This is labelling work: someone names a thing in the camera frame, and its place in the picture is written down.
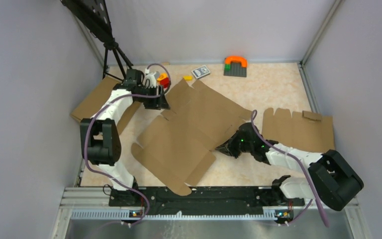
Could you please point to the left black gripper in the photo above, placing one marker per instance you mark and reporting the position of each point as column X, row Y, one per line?
column 157, row 103

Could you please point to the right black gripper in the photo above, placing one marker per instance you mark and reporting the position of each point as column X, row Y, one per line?
column 228, row 147

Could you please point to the large cardboard box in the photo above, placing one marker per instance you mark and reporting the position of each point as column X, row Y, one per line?
column 177, row 145

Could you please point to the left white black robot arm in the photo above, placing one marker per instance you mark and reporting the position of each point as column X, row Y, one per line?
column 100, row 142

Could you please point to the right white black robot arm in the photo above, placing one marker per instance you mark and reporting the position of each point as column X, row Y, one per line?
column 327, row 176

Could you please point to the playing card deck box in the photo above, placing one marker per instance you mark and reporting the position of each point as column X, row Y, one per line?
column 201, row 72

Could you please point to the folded cardboard box left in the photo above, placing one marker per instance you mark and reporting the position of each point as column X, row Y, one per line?
column 95, row 100

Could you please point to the red yellow toy block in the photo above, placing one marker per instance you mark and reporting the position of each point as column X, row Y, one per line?
column 163, row 80

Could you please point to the small yellow block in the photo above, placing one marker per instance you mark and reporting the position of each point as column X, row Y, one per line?
column 188, row 78

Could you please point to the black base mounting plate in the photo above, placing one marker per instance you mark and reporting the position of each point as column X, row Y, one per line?
column 204, row 201

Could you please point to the flat cardboard sheet right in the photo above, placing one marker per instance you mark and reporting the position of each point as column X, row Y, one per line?
column 304, row 130

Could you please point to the grey plate with orange arch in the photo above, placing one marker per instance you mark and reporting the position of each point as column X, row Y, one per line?
column 235, row 66

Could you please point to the black tripod stand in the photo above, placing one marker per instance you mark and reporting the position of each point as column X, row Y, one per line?
column 94, row 16

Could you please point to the aluminium frame rail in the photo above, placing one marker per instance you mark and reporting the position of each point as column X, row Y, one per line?
column 84, row 213

